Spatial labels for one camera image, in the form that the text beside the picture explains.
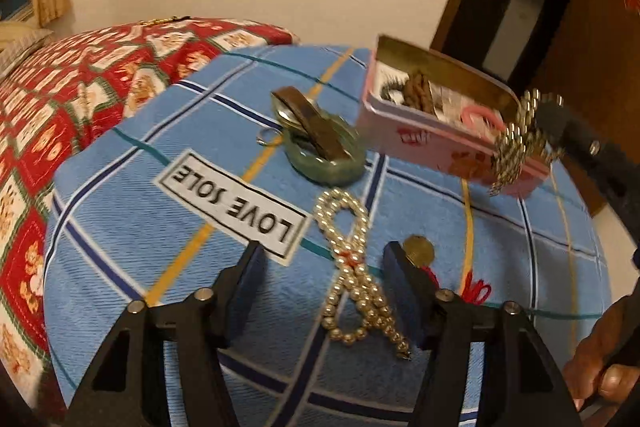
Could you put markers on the blue plaid folded blanket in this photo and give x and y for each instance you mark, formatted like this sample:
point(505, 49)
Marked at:
point(156, 207)

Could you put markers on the pink bangle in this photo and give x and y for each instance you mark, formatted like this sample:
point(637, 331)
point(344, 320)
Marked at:
point(481, 119)

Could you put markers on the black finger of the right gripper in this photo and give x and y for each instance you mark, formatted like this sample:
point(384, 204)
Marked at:
point(615, 175)

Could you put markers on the person's hand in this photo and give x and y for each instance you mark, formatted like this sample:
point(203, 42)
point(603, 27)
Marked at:
point(585, 375)

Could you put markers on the pink metal tin box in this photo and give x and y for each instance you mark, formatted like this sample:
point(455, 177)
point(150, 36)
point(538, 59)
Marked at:
point(513, 162)

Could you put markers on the green jade bangle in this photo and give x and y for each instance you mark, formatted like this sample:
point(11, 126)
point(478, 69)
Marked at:
point(305, 159)

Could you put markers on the brown wooden door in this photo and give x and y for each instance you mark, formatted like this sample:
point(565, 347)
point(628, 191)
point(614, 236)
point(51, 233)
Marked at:
point(593, 63)

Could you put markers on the beads on far bed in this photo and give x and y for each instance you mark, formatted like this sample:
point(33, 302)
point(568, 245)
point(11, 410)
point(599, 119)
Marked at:
point(164, 20)

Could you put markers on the checked pillow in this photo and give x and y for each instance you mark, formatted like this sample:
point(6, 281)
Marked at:
point(18, 39)

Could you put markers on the red knot coin charm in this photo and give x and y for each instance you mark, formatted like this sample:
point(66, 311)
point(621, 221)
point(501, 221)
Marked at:
point(446, 272)

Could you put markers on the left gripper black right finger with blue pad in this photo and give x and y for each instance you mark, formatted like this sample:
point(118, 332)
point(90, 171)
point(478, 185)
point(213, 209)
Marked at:
point(521, 384)

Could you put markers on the red patchwork bed cover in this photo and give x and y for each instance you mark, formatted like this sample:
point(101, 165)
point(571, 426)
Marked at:
point(55, 103)

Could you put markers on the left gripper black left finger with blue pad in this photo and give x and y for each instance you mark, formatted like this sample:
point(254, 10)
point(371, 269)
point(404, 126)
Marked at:
point(125, 383)

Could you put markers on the paper leaflet in tin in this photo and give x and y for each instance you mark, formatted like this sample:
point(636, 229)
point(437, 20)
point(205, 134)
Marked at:
point(416, 90)

